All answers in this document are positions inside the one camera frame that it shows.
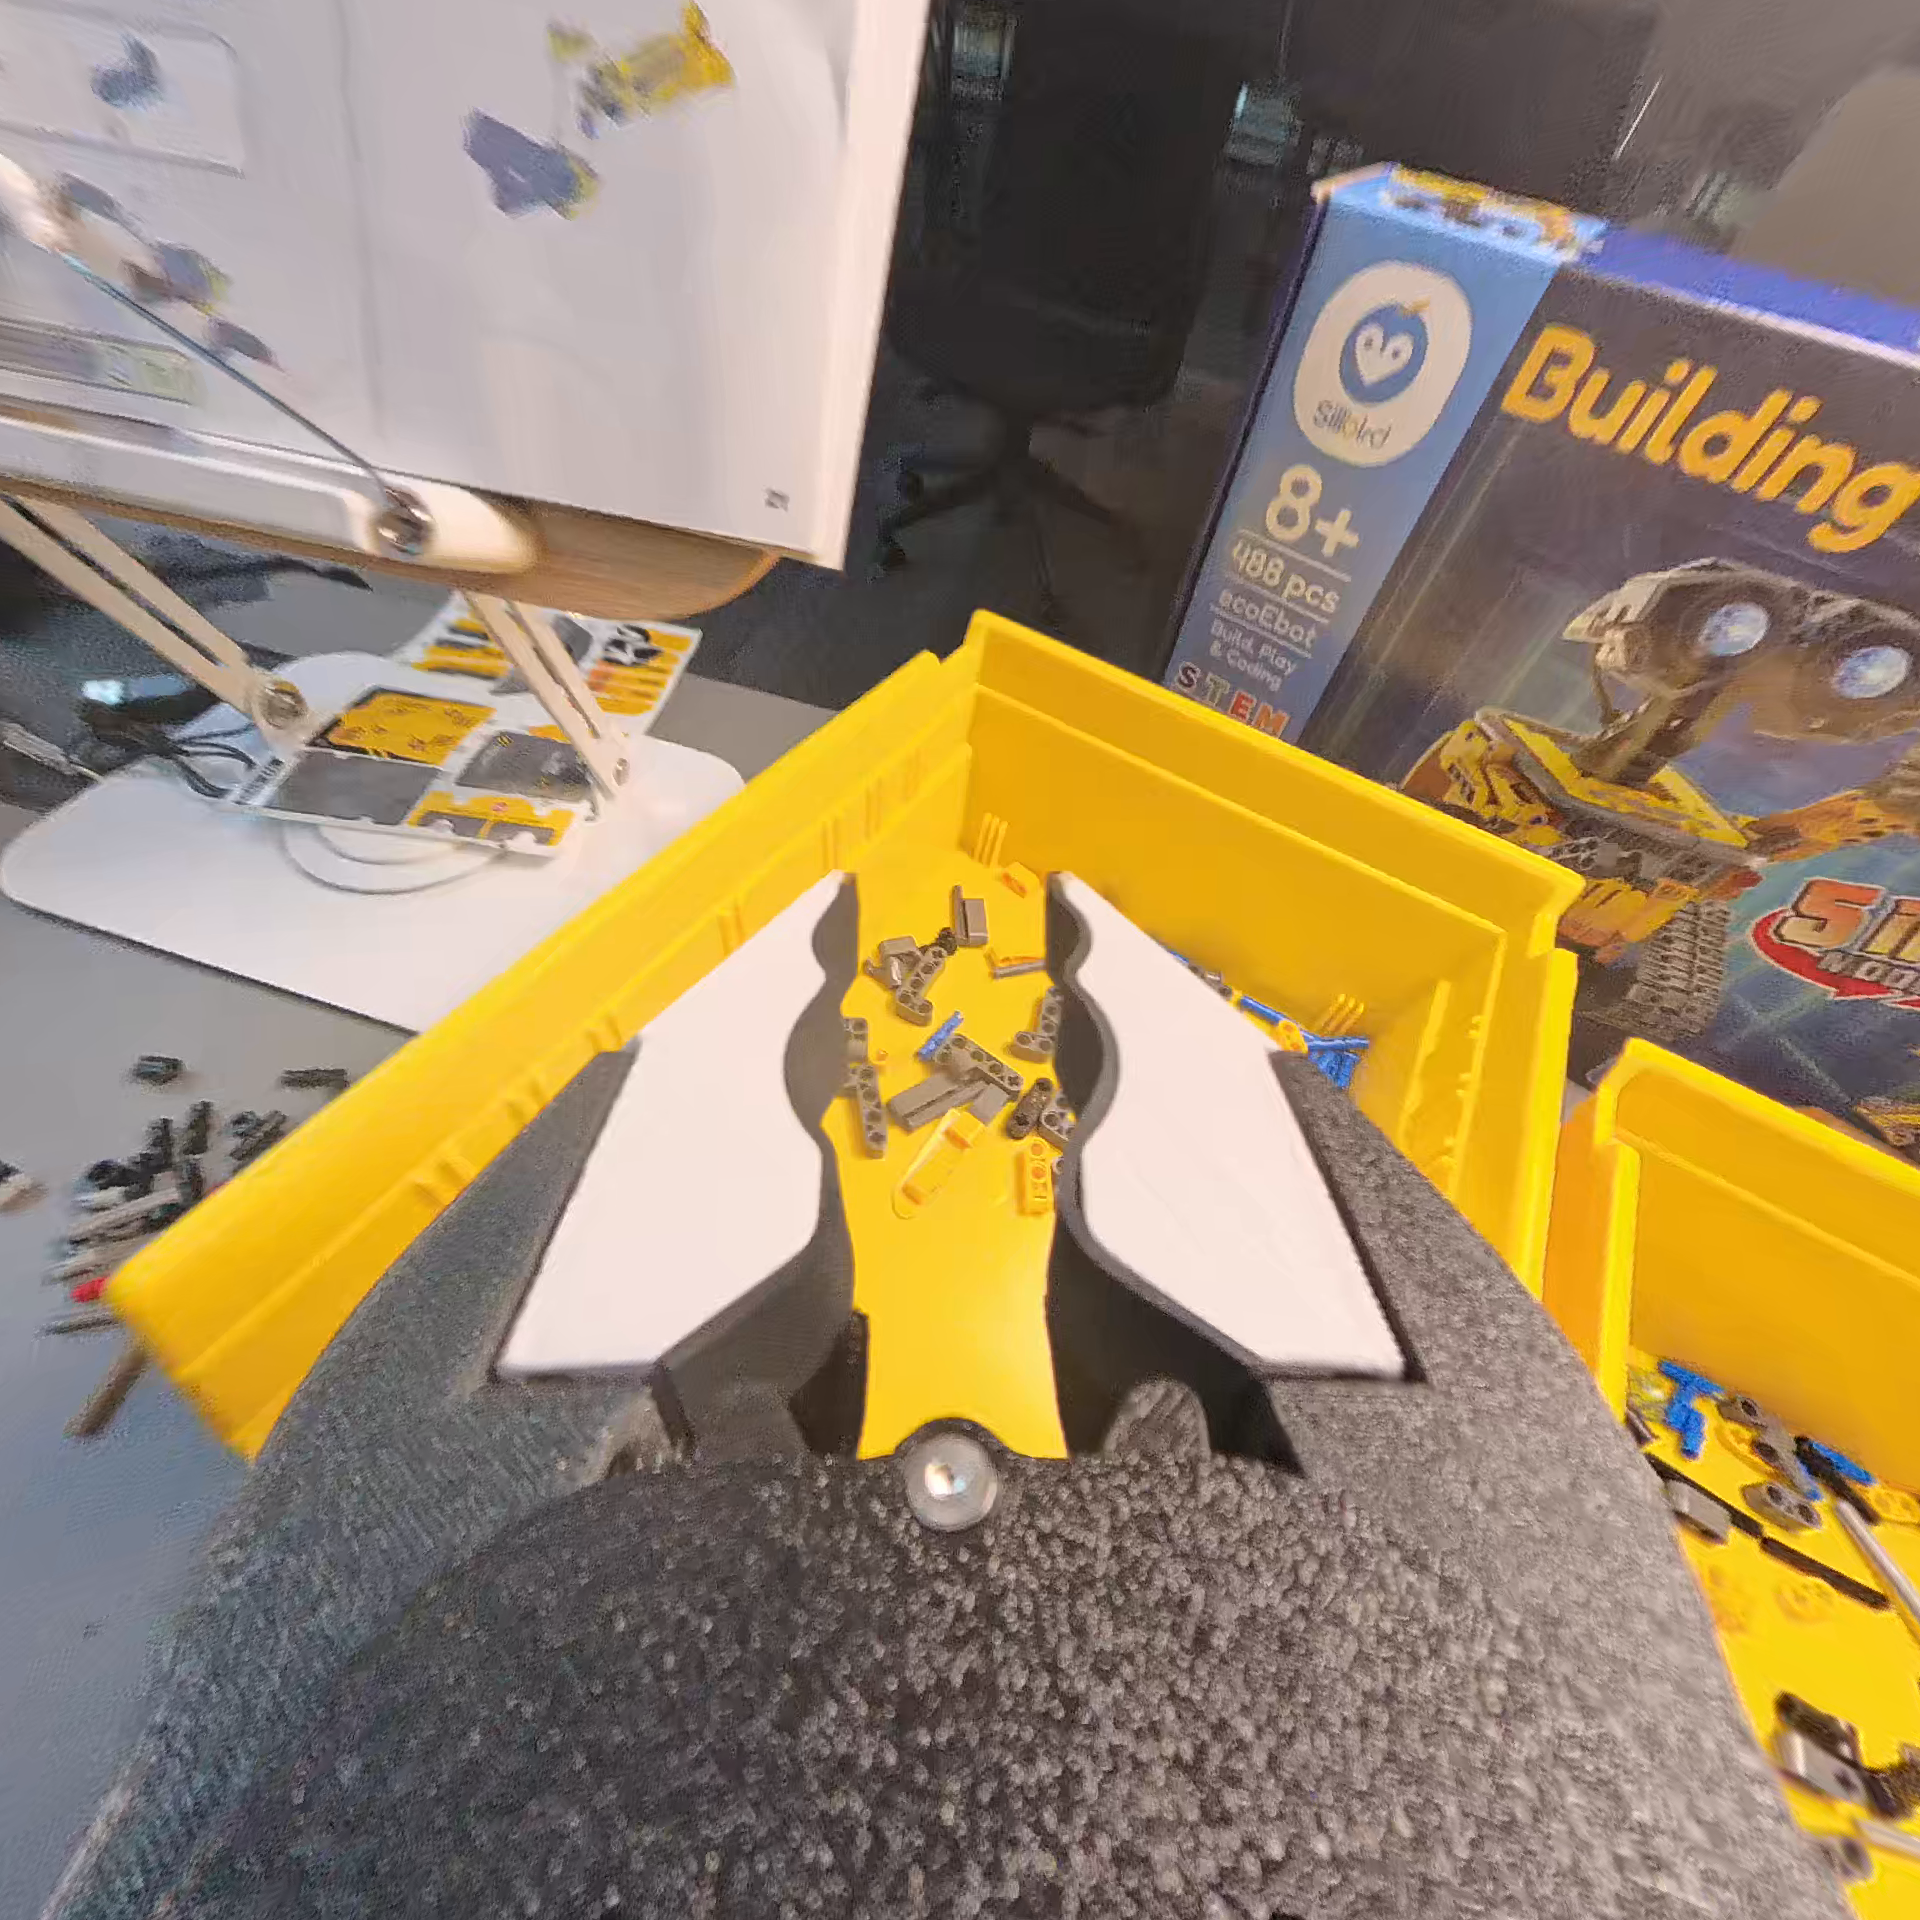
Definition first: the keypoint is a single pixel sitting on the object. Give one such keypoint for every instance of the white round stand base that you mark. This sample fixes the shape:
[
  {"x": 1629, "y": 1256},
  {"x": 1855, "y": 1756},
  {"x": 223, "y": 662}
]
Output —
[{"x": 182, "y": 872}]

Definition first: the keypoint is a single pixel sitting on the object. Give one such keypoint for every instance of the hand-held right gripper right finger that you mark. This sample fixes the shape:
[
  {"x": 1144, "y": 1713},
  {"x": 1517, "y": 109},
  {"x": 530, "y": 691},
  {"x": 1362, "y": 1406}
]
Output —
[{"x": 1217, "y": 1186}]

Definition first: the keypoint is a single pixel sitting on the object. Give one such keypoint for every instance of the sticker sheet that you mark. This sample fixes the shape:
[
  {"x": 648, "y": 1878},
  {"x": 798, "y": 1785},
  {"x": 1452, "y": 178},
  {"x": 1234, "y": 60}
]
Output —
[{"x": 452, "y": 749}]

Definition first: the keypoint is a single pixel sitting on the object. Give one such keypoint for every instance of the pile of small brick parts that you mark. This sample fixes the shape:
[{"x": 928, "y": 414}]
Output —
[{"x": 165, "y": 1155}]

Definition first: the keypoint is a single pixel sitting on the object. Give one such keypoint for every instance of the grey desk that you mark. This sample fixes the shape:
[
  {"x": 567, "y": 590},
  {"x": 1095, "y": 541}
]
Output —
[{"x": 92, "y": 1562}]

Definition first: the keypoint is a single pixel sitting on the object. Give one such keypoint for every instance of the black office chair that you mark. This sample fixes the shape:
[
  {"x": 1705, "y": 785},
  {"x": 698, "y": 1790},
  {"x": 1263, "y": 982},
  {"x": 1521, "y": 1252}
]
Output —
[{"x": 1052, "y": 241}]

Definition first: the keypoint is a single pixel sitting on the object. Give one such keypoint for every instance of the yellow plastic bin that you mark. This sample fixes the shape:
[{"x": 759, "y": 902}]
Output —
[
  {"x": 1201, "y": 811},
  {"x": 1741, "y": 1230}
]

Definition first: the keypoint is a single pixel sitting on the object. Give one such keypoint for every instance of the dark printed box stack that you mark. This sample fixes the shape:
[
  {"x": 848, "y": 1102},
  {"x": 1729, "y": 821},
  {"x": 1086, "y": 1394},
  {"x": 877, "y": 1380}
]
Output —
[{"x": 1561, "y": 602}]

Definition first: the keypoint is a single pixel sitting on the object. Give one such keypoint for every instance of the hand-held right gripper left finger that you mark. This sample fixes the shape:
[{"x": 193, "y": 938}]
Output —
[{"x": 674, "y": 1200}]

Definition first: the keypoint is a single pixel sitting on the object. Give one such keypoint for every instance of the yellow grey bricks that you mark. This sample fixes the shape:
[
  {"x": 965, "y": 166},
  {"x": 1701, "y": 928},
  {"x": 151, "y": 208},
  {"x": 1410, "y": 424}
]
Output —
[{"x": 948, "y": 1082}]

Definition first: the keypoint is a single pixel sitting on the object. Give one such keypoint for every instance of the instruction booklet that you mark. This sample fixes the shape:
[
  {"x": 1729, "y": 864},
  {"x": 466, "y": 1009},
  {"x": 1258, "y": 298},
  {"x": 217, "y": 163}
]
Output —
[{"x": 540, "y": 270}]

